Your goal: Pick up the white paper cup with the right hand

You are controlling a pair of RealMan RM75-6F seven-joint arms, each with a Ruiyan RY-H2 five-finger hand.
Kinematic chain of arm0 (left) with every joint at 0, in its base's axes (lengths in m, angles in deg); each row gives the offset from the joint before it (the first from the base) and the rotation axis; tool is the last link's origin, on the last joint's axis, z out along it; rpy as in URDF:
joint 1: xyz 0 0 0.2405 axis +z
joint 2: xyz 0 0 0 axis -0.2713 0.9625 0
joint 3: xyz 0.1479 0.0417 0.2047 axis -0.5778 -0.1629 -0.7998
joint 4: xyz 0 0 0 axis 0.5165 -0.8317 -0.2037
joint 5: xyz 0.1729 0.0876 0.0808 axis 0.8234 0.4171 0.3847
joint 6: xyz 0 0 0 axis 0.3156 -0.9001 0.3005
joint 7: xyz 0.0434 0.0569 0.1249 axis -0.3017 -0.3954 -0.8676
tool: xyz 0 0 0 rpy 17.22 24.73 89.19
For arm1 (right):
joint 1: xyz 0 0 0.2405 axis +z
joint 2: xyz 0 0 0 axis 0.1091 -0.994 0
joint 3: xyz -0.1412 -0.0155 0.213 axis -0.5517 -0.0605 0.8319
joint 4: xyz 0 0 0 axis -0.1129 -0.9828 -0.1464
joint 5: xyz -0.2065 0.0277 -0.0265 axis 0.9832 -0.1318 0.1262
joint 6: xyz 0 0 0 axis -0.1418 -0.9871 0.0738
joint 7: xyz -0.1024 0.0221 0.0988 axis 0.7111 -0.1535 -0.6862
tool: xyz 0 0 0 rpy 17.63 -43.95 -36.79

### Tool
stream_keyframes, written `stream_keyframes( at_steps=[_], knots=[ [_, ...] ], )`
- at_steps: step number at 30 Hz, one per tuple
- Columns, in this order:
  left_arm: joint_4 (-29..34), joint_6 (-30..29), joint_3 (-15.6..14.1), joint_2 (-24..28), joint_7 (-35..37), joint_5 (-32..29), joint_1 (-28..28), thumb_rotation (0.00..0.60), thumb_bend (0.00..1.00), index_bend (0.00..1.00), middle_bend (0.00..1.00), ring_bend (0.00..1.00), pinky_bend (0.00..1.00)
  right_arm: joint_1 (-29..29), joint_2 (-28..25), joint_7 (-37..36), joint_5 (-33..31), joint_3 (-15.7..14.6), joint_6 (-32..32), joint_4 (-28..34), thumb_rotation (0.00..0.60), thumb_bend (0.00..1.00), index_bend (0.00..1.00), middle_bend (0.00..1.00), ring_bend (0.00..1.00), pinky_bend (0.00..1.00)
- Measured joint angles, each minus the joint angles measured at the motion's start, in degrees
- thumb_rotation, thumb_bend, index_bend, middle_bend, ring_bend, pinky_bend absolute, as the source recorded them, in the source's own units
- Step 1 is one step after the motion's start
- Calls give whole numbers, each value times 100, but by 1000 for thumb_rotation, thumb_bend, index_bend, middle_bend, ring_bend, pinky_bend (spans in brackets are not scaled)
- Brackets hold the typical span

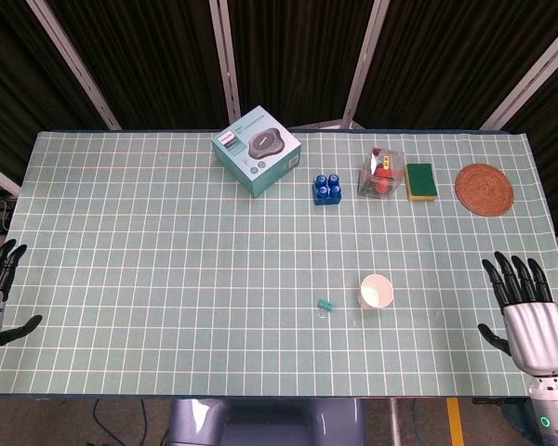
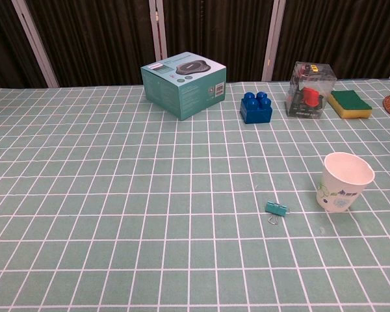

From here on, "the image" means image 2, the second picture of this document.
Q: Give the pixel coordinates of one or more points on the teal binder clip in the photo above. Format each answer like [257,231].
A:
[276,209]

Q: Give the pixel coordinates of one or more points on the clear box with red toy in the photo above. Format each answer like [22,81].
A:
[307,94]

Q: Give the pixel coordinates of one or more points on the teal cardboard product box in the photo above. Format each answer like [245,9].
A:
[178,92]

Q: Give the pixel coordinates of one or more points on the blue toy building block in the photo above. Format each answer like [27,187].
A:
[256,110]

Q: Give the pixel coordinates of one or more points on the green and yellow sponge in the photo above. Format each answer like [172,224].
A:
[349,103]

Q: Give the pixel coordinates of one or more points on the dark pleated screen panel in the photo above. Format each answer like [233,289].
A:
[217,29]
[344,29]
[6,48]
[97,42]

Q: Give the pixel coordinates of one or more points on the green checked tablecloth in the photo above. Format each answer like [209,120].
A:
[117,195]

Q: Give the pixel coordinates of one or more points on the white printed paper cup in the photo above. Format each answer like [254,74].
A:
[338,191]

